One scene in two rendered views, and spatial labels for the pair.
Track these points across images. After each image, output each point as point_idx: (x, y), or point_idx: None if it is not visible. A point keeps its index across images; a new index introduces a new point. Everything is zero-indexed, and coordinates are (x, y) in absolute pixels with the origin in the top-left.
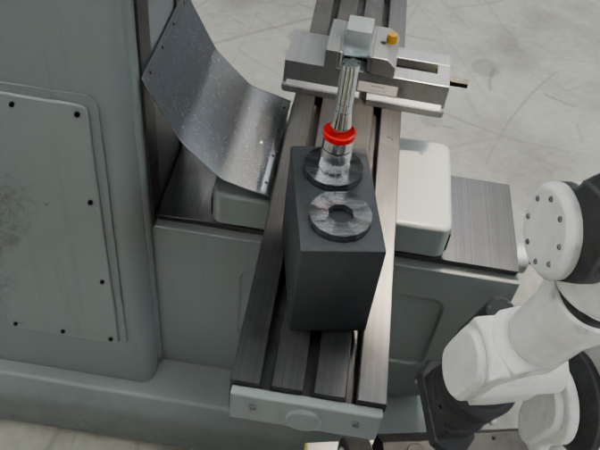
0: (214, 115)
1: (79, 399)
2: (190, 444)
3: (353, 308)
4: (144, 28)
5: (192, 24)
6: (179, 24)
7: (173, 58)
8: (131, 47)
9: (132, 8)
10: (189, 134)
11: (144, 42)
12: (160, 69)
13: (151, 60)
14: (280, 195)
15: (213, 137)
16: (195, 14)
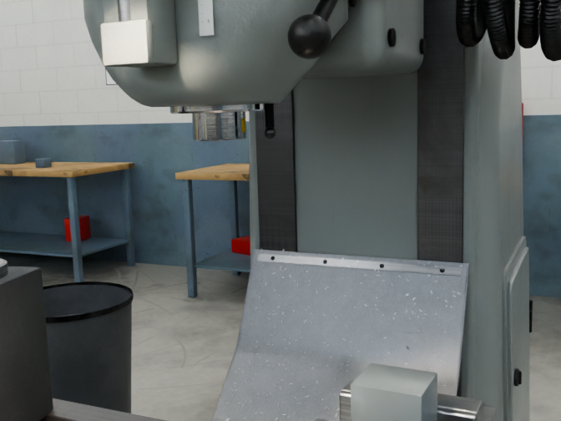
0: (315, 392)
1: None
2: None
3: None
4: (275, 200)
5: (432, 302)
6: (395, 276)
7: (332, 287)
8: (252, 207)
9: (253, 162)
10: (256, 357)
11: (272, 216)
12: (293, 271)
13: (290, 253)
14: (109, 415)
15: (275, 396)
16: (456, 301)
